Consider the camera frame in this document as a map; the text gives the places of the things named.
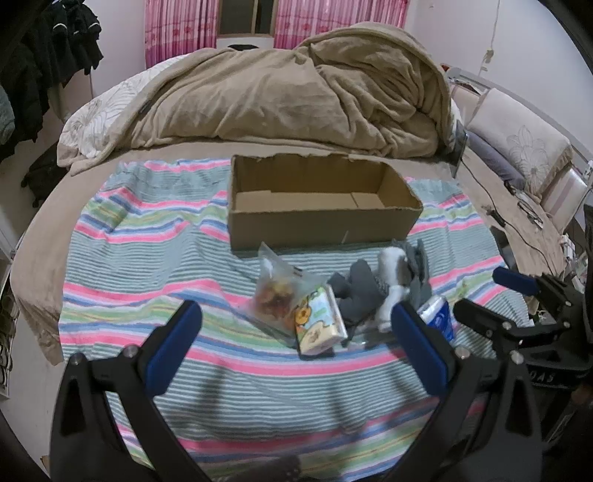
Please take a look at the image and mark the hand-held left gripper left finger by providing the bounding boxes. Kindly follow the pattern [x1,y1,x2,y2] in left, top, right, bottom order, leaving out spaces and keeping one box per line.
[50,299,209,482]

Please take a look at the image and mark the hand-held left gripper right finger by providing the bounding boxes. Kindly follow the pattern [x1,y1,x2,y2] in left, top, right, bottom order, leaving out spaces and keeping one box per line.
[390,301,544,482]

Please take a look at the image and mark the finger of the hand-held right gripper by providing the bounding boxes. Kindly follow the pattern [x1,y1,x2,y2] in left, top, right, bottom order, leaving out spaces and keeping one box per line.
[453,299,534,344]
[492,266,563,300]

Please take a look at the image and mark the blue and white packet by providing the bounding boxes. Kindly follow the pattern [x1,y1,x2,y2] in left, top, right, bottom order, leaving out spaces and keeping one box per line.
[417,294,457,344]

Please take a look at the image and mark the light grey ribbed sock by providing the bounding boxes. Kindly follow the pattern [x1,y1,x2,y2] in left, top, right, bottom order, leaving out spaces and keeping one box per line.
[394,238,434,309]

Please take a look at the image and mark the dark grey sock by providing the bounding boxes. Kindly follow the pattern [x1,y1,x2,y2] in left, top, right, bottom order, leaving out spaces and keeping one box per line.
[328,273,355,300]
[340,260,394,341]

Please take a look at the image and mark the white and grey sock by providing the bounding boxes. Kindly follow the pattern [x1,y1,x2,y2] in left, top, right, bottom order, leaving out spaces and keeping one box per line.
[374,247,413,332]

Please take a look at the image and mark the cartoon print tissue pack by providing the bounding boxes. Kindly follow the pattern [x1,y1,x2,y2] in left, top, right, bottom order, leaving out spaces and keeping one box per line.
[293,285,348,357]

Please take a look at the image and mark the clear plastic snack bag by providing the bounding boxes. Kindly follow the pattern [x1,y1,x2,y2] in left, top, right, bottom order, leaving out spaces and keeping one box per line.
[243,242,320,346]

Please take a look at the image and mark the brown cardboard box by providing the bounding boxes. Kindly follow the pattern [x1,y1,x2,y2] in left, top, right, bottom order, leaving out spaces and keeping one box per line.
[227,153,424,253]

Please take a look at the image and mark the striped pastel blanket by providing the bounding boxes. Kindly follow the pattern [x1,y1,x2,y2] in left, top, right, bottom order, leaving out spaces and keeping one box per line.
[59,160,531,482]

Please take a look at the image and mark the metal bed headboard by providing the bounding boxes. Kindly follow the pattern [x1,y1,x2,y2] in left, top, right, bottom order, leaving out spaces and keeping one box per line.
[445,67,593,232]

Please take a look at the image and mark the grey pillow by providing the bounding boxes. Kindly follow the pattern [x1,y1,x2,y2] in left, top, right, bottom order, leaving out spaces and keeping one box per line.
[466,132,526,191]

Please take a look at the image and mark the black tablet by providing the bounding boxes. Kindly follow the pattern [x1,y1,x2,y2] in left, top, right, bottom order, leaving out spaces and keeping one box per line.
[451,119,470,177]

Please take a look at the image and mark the beige floral pillow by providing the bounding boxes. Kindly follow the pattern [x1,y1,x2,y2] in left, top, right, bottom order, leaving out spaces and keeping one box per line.
[468,88,575,195]

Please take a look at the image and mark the dark bag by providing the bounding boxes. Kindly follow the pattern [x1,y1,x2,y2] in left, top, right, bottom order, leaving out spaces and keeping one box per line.
[21,143,68,207]

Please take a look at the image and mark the white floral quilt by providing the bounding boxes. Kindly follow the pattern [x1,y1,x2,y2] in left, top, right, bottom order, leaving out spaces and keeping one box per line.
[58,58,186,158]

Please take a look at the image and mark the beige fleece duvet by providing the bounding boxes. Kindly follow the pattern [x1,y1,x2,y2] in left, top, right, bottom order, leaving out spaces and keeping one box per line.
[69,21,452,177]

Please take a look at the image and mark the pink floral curtain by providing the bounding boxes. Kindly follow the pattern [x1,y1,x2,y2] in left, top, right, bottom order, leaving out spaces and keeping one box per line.
[143,0,224,68]
[273,0,411,49]

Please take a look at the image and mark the dark hanging clothes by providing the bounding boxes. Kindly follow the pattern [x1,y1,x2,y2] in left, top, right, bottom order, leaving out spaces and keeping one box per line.
[0,0,103,163]

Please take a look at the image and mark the window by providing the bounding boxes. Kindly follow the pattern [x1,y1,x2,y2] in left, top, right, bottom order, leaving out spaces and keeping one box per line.
[218,0,279,38]

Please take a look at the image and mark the black charging cable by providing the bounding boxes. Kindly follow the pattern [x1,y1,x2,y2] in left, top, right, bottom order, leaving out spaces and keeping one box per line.
[461,148,568,274]

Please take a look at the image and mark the white wall cable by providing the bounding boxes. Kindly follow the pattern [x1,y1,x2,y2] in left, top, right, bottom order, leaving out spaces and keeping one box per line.
[479,0,503,72]

